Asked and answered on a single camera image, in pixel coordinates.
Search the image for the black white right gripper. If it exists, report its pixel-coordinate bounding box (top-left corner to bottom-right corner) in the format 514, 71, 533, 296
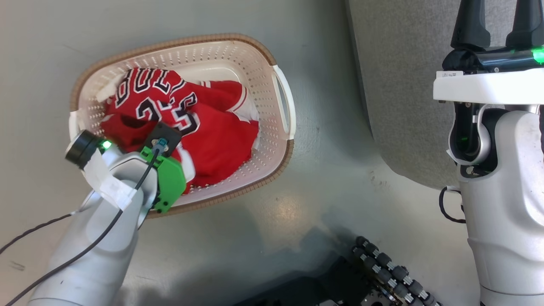
433, 0, 544, 105

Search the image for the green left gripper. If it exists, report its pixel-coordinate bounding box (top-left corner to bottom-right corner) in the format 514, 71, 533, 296
140, 146, 188, 213

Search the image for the red basketball jersey clothing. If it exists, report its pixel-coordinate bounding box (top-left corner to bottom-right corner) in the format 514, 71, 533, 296
100, 67, 260, 194

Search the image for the grey fabric sofa seat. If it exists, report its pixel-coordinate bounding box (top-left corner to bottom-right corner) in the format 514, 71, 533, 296
346, 0, 544, 190

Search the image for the white perforated plastic laundry basket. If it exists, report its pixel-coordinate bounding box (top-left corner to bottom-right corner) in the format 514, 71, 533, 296
69, 33, 296, 219

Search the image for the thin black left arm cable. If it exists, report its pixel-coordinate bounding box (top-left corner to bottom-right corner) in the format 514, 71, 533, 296
0, 212, 82, 255

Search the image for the black right arm cable loop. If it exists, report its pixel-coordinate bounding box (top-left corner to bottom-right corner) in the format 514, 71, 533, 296
439, 186, 467, 224

